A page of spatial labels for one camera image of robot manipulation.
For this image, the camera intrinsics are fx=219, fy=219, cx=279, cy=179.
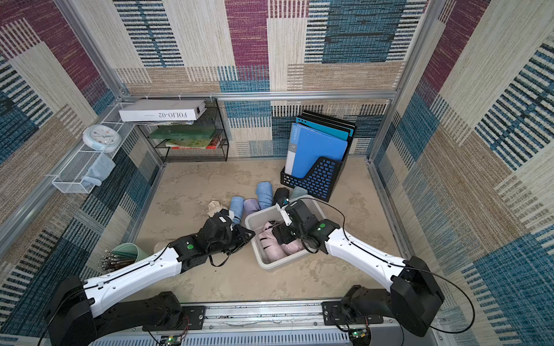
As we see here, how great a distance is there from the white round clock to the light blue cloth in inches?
1.3

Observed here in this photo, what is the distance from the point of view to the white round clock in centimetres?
73

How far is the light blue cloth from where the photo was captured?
2.19ft
